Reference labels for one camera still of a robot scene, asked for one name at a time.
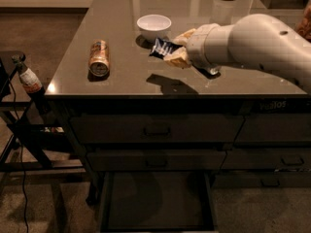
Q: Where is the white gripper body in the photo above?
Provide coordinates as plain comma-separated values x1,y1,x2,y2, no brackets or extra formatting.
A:
186,23,234,70

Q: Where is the silver blue energy can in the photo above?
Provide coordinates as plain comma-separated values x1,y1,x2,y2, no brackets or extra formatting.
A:
205,66,222,76

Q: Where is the orange soda can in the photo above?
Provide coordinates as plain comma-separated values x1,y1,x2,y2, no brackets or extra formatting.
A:
88,40,110,77

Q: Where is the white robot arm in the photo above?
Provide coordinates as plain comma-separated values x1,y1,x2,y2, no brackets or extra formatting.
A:
164,14,311,92

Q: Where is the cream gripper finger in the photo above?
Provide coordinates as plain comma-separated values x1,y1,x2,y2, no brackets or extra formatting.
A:
163,47,191,69
173,28,196,47

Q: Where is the white ceramic bowl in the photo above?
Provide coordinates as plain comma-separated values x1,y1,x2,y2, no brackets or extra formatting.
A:
137,15,172,43

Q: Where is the top right drawer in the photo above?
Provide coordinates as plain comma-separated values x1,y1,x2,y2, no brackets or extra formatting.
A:
235,114,311,147

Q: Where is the black side table frame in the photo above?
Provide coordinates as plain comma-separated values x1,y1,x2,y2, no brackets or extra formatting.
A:
0,50,83,172

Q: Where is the middle right drawer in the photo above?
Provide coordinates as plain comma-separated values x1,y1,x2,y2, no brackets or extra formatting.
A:
223,148,311,170

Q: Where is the dark cabinet counter unit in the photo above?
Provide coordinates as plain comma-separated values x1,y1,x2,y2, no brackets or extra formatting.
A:
44,0,311,209

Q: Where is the dark blue rxbar wrapper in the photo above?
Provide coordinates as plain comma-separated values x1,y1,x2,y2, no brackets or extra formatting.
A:
150,38,181,59

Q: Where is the open bottom drawer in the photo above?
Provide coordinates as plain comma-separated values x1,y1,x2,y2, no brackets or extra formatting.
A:
96,171,218,233

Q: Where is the dark soda bottle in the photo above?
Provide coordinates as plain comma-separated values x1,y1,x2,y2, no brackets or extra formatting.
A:
12,55,51,115

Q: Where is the top left drawer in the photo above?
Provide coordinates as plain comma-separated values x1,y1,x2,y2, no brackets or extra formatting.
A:
70,114,243,144

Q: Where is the middle left drawer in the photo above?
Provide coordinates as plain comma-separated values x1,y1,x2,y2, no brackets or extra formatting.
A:
86,150,225,171

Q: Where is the black cable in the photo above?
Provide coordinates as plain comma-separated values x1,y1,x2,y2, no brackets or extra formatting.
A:
9,78,31,233

